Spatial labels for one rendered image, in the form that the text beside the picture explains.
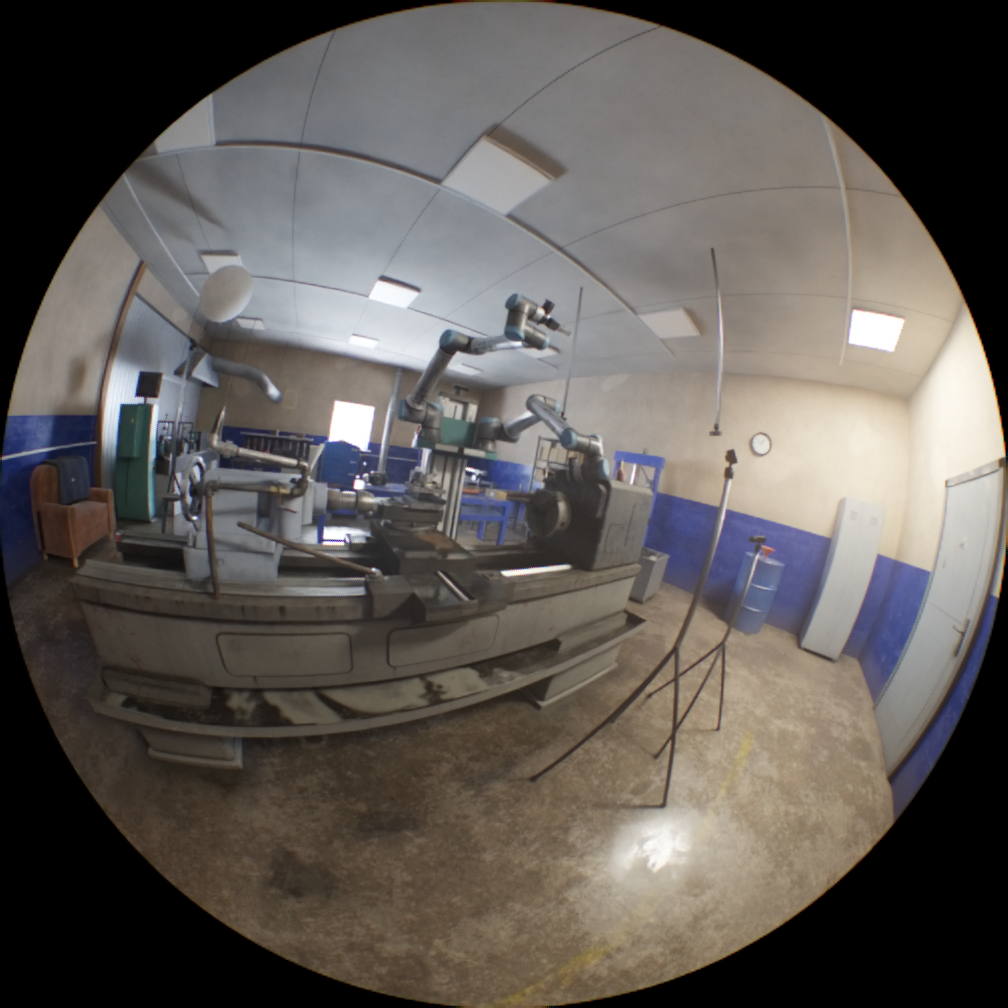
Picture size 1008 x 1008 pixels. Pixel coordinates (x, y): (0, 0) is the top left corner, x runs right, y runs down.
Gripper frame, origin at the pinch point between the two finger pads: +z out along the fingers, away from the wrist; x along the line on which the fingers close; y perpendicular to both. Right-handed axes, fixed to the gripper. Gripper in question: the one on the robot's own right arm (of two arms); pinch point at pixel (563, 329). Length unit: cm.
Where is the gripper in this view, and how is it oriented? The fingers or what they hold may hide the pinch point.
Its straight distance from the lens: 159.2
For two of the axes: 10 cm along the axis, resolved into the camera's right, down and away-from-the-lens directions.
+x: 3.2, 8.0, -5.0
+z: 8.0, 0.6, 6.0
